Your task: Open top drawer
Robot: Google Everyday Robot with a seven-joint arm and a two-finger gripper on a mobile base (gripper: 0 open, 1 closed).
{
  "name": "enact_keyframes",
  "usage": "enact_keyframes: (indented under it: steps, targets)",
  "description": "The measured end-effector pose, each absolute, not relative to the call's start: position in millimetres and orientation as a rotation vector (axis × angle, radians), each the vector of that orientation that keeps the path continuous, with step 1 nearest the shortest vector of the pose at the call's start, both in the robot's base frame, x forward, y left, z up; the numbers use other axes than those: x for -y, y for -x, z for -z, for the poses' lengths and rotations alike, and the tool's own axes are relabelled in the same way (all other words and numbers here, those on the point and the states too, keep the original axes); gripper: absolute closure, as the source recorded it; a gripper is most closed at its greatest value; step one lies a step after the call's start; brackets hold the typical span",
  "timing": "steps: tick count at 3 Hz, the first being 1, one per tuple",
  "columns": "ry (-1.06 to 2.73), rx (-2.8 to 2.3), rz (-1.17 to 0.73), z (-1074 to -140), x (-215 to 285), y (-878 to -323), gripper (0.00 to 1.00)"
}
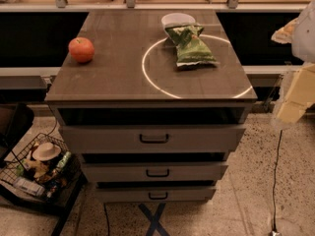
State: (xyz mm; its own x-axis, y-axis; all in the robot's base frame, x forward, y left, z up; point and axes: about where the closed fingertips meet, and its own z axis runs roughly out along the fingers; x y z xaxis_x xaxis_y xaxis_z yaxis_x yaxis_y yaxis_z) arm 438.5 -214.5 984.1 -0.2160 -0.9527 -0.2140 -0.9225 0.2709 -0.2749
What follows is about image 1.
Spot white bowl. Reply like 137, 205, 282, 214
161, 13, 196, 29

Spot grey drawer cabinet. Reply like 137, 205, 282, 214
46, 10, 256, 190

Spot blue tape cross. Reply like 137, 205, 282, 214
139, 203, 170, 236

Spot red apple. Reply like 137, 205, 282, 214
68, 37, 95, 63

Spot green chip bag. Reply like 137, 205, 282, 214
164, 24, 219, 68

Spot grey drawer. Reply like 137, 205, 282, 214
95, 187, 216, 203
59, 125, 245, 153
82, 162, 227, 182

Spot grey top drawer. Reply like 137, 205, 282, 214
59, 125, 245, 153

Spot grey bottom drawer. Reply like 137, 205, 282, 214
95, 187, 216, 203

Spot white packet in basket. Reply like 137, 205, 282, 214
13, 177, 45, 197

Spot white cup in basket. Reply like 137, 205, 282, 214
32, 142, 61, 161

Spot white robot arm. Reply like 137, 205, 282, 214
271, 1, 315, 124

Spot black wire basket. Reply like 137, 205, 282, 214
0, 134, 81, 203

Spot black cable on floor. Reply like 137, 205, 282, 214
271, 130, 284, 233

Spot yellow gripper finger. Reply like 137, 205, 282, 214
277, 64, 315, 124

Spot grey middle drawer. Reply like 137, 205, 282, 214
82, 162, 227, 182

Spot green bottle in basket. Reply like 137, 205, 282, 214
56, 151, 72, 171

